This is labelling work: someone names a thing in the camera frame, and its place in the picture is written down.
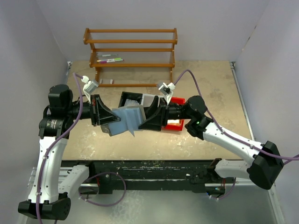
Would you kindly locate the black plastic bin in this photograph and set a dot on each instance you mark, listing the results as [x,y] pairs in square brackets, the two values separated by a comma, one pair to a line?
[129,95]

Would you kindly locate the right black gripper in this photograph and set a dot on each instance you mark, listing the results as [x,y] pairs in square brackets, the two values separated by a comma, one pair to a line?
[155,117]

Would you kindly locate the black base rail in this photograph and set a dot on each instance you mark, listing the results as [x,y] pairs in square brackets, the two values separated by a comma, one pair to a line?
[197,176]

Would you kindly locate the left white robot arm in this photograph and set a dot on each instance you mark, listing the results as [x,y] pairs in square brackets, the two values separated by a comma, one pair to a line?
[50,198]

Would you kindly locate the pink marker pen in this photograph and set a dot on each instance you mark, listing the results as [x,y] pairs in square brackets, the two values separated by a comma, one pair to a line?
[105,61]

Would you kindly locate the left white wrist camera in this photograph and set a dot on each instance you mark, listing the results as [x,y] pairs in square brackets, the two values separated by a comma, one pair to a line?
[89,87]

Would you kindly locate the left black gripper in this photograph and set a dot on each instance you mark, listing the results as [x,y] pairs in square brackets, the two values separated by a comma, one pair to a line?
[100,113]

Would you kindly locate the grey card holder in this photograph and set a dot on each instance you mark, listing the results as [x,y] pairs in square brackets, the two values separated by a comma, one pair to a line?
[130,119]

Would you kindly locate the crumpled plastic bag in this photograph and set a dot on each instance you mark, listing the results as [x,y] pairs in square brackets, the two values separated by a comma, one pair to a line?
[131,103]

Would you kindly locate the wooden slatted rack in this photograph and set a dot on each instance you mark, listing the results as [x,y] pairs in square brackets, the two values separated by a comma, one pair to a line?
[139,48]

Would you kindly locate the red plastic bin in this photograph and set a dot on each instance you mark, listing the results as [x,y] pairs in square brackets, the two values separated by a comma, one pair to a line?
[175,125]

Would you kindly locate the light green marker pen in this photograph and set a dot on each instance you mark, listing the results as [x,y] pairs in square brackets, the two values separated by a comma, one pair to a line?
[115,60]

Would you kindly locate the white plastic bin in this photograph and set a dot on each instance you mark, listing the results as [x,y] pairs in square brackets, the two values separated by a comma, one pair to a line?
[147,100]

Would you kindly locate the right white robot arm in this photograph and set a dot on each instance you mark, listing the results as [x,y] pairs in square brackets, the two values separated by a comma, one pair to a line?
[260,162]

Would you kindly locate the aluminium frame rail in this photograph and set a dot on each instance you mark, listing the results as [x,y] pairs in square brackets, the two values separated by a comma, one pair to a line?
[63,174]

